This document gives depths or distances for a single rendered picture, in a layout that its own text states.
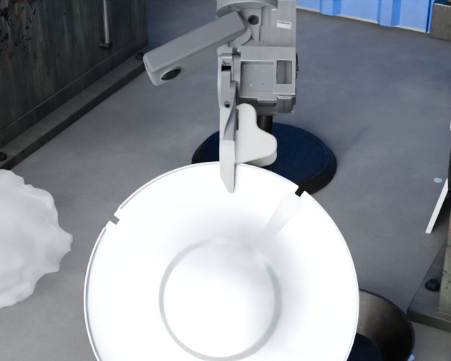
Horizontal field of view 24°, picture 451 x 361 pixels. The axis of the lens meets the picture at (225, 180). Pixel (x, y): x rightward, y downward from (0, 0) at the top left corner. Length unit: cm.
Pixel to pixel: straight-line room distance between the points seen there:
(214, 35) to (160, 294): 28
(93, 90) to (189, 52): 204
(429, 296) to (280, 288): 126
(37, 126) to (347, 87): 95
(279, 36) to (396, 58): 231
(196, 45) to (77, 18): 196
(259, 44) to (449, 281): 121
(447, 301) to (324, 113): 97
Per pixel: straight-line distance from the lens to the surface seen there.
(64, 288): 239
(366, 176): 278
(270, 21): 113
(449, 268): 222
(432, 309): 230
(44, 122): 299
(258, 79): 110
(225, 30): 111
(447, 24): 201
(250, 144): 108
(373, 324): 225
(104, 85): 316
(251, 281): 109
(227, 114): 107
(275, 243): 109
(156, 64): 111
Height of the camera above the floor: 146
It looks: 32 degrees down
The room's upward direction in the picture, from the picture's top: straight up
